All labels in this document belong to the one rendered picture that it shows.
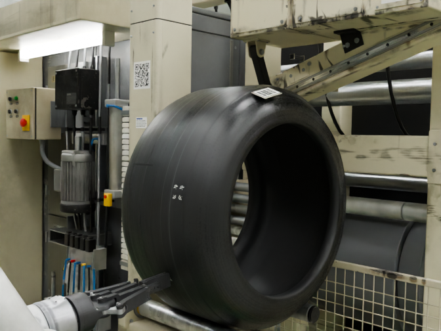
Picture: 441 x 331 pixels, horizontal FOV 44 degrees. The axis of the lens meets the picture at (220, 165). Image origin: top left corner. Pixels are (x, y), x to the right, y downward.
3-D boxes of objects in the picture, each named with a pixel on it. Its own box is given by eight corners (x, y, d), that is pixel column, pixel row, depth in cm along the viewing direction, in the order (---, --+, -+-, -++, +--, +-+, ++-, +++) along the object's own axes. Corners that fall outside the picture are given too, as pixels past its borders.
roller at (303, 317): (225, 281, 165) (220, 295, 163) (216, 276, 162) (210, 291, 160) (322, 308, 140) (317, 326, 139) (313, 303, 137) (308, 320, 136)
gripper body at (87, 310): (77, 303, 96) (121, 287, 103) (54, 293, 102) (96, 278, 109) (82, 343, 97) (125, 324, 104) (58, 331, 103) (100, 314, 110)
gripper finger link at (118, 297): (95, 297, 103) (99, 299, 102) (144, 280, 111) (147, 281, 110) (98, 317, 104) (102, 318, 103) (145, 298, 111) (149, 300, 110)
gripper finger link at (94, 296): (95, 316, 104) (90, 314, 105) (141, 297, 112) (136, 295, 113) (92, 296, 104) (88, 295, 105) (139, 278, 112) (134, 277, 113)
